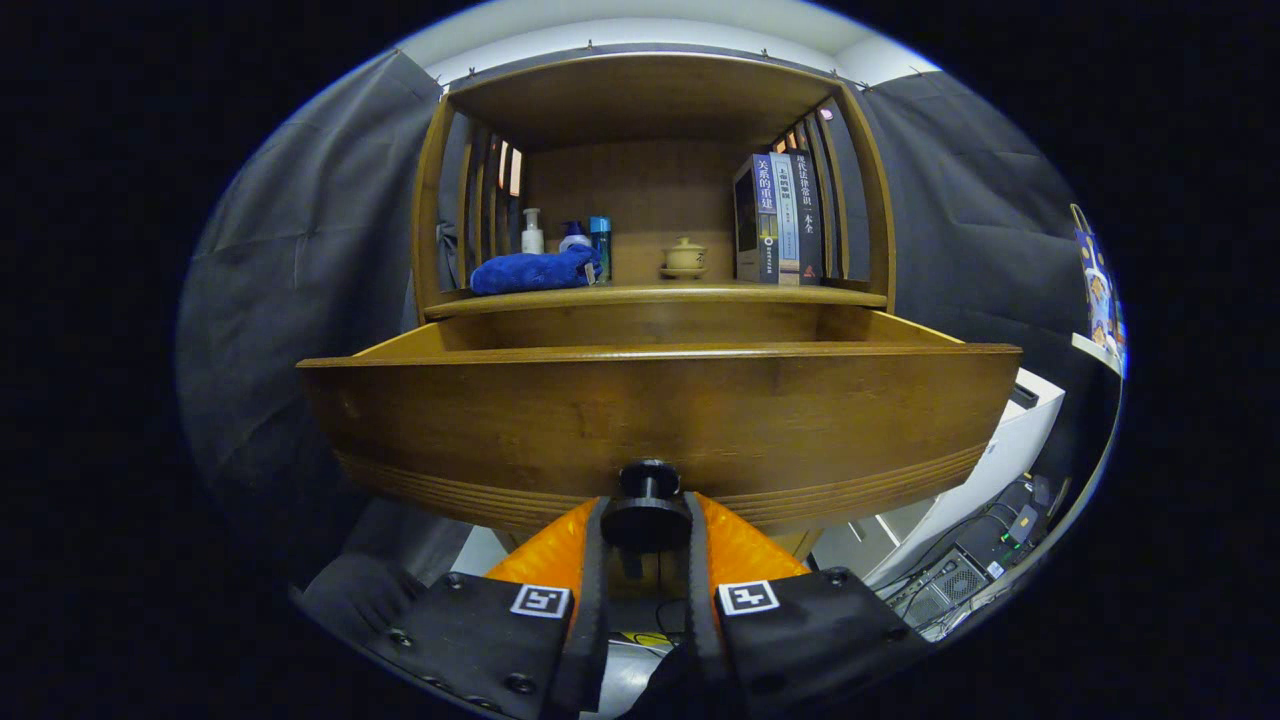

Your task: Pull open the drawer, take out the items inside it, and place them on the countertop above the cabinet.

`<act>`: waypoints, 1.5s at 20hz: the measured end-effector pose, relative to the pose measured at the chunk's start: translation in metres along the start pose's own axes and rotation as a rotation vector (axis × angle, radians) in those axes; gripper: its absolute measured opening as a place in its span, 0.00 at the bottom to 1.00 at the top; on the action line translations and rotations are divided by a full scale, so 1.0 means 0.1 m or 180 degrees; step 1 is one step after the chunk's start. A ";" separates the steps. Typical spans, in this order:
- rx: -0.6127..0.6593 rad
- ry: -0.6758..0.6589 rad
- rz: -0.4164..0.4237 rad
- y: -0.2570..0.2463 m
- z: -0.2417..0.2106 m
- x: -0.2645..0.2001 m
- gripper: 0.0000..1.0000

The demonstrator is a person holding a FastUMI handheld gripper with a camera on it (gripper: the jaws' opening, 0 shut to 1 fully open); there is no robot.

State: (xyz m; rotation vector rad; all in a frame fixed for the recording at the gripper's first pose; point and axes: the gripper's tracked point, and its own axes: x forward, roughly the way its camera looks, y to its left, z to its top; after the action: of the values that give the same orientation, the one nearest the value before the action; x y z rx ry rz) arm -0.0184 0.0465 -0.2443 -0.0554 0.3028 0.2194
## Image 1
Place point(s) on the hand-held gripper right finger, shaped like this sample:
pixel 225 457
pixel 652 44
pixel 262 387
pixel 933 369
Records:
pixel 700 620

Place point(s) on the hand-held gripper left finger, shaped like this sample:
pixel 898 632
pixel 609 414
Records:
pixel 592 620

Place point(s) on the wooden drawer with black knob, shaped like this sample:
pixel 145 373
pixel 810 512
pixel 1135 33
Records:
pixel 660 420

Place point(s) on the wooden countertop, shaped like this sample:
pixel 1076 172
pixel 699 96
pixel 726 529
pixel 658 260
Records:
pixel 650 293

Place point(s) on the wooden cabinet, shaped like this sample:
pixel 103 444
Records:
pixel 640 190

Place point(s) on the black computer case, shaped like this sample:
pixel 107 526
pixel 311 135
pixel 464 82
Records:
pixel 945 585

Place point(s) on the ceramic saucer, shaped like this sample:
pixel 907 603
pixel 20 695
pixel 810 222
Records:
pixel 684 273

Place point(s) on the folded blue towel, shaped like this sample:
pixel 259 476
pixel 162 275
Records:
pixel 530 272

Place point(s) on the lidded ceramic teacup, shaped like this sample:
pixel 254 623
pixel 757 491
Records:
pixel 685 255

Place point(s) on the teal bottle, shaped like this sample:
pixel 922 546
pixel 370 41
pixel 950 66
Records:
pixel 600 245

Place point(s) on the white bottle with blue cap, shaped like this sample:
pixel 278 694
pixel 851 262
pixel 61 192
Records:
pixel 575 242

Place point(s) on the white pump bottle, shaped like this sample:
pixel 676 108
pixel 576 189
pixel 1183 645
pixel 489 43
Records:
pixel 533 240

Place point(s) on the blue spine book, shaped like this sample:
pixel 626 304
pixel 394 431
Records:
pixel 765 220

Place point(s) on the grey spine book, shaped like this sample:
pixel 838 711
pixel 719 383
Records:
pixel 787 220

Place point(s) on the black spine book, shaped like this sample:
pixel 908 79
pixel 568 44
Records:
pixel 808 210

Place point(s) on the white side shelf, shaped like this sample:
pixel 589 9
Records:
pixel 1095 352

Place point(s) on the blue dotted gift bag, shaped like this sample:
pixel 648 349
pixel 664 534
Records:
pixel 1098 290

